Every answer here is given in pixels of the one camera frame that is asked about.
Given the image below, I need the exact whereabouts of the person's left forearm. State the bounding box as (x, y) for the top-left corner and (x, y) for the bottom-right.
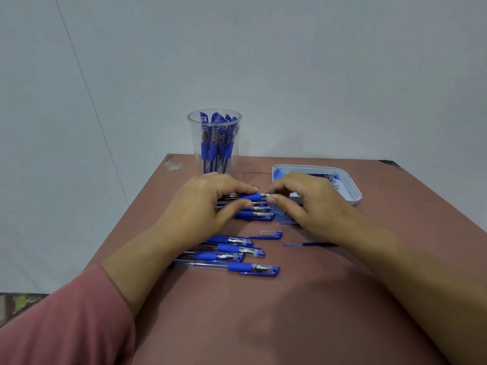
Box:
(100, 224), (184, 318)

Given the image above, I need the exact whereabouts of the person's left hand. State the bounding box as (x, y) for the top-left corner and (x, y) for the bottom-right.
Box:
(151, 172), (259, 257)

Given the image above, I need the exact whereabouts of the bunch of capped blue pens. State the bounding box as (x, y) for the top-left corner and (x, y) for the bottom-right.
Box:
(199, 112), (239, 174)

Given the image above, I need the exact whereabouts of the clear plastic cup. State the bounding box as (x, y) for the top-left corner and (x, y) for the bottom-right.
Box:
(187, 108), (243, 175)

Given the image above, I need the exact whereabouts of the white plastic tray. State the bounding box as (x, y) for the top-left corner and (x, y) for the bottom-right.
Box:
(272, 164), (362, 206)

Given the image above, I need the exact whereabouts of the person's right forearm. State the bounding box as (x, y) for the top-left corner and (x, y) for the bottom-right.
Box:
(337, 220), (487, 365)

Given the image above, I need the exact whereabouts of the blue clear pen cap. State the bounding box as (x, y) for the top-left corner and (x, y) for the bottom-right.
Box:
(248, 230), (283, 241)

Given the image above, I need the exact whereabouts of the pink sleeve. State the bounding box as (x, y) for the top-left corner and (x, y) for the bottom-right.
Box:
(0, 264), (136, 365)

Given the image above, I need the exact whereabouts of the pile of blue pen refills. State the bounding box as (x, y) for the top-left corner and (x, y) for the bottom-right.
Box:
(304, 172), (343, 191)

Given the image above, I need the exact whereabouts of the person's right hand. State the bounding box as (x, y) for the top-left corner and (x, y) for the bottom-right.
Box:
(266, 171), (369, 247)

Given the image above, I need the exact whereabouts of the blue grip pen without cap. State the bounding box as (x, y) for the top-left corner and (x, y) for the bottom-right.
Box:
(218, 192), (271, 203)

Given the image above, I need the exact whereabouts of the blue gel pen with cap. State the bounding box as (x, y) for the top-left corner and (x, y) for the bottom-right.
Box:
(217, 202), (273, 213)
(205, 234), (254, 247)
(181, 250), (245, 263)
(173, 259), (281, 278)
(201, 242), (266, 258)
(232, 211), (275, 222)

